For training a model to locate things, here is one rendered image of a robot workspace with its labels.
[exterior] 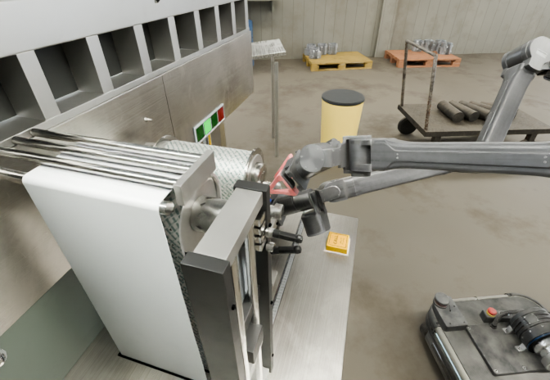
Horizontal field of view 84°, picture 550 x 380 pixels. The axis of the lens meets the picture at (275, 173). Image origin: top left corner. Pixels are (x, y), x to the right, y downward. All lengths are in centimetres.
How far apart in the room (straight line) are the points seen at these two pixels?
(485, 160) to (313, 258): 65
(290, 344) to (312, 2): 669
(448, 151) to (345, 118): 246
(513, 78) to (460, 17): 727
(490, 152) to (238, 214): 39
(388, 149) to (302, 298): 53
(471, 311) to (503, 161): 147
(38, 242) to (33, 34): 39
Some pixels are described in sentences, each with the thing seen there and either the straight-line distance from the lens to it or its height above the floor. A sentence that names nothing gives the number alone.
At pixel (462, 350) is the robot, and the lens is 182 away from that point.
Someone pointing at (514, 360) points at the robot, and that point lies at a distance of 189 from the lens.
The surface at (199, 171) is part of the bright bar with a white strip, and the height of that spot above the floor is 145.
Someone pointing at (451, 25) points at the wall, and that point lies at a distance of 834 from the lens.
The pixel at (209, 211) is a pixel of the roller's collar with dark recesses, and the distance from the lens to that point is 52.
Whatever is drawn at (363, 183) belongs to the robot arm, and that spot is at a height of 120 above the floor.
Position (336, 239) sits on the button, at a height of 92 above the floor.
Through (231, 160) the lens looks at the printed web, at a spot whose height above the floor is 131.
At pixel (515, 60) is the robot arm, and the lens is 121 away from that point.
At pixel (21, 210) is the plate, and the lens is 73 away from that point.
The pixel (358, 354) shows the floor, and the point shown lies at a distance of 193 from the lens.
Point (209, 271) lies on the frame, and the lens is 34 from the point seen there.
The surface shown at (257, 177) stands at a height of 127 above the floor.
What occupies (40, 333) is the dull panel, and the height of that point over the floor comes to 106.
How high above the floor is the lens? 170
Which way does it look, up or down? 34 degrees down
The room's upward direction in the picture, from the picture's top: straight up
